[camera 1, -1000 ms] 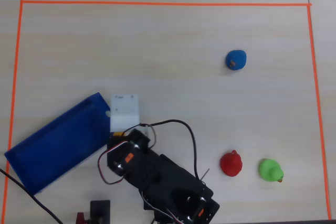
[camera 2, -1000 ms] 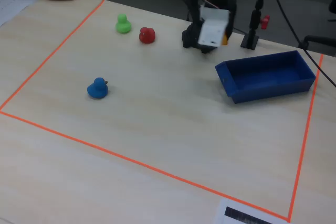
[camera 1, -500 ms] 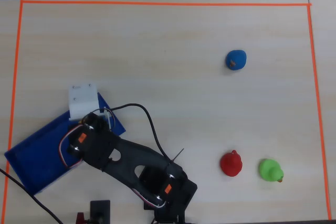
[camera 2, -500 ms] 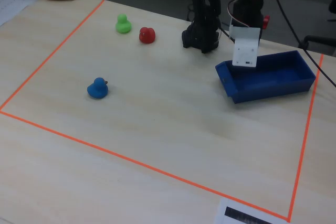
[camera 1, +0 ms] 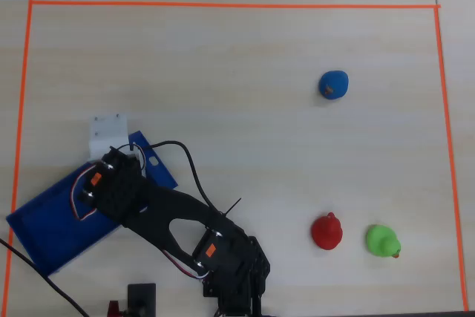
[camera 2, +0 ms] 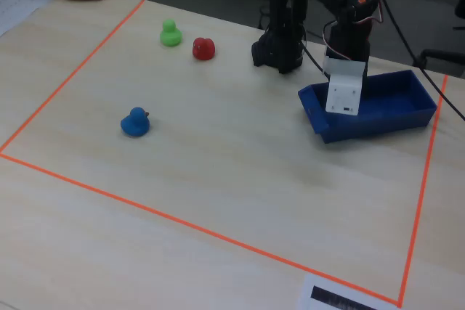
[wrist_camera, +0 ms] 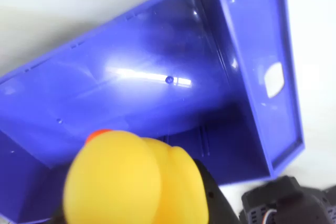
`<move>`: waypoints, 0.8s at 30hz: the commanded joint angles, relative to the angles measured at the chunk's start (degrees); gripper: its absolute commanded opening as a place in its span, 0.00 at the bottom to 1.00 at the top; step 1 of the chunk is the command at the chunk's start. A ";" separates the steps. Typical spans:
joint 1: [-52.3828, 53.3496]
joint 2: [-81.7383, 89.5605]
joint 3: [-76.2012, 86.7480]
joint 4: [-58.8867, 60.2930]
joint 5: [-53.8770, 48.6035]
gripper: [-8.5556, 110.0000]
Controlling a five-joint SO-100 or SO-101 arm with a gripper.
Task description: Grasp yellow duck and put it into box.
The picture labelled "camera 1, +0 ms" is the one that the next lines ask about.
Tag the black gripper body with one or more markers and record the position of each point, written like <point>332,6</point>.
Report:
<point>116,164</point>

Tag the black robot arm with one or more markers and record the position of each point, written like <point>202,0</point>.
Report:
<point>178,207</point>

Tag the blue plastic box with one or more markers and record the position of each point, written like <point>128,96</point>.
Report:
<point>41,228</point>

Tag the red rubber duck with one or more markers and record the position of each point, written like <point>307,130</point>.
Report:
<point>327,233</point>

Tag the blue rubber duck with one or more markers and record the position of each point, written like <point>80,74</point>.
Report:
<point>334,83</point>

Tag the green rubber duck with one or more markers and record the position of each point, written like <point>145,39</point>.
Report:
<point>380,241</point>

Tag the orange tape strip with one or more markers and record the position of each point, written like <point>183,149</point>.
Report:
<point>18,139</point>
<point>451,161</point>
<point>234,5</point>

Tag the black zip tie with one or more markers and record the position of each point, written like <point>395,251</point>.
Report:
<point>234,205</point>

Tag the black table clamp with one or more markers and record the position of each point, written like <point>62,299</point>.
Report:
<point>141,293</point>

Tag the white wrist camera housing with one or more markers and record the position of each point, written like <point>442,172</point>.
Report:
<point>107,131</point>

